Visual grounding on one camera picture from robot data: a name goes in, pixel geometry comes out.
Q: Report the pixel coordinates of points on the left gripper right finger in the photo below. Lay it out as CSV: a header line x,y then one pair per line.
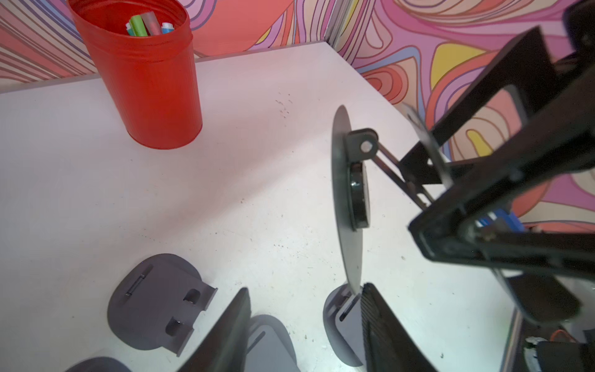
x,y
387,345

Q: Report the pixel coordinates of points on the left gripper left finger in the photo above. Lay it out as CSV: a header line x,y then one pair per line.
x,y
224,348

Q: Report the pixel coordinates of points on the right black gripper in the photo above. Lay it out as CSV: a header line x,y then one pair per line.
x,y
534,200

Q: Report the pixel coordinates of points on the dark grey phone stand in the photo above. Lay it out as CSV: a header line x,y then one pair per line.
x,y
349,152

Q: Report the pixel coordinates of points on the grey phone stand far left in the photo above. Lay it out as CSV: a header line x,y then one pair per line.
x,y
269,347

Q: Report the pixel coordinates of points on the grey phone stand centre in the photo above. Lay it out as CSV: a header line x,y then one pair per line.
x,y
342,320

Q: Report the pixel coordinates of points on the grey phone stand upper left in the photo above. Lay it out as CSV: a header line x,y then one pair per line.
x,y
157,304

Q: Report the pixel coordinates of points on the black rectangular phone holder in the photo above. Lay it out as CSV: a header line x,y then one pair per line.
x,y
99,364

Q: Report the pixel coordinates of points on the blue stapler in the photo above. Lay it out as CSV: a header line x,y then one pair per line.
x,y
502,220

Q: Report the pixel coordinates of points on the red pen cup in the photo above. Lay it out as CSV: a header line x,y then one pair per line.
x,y
152,80

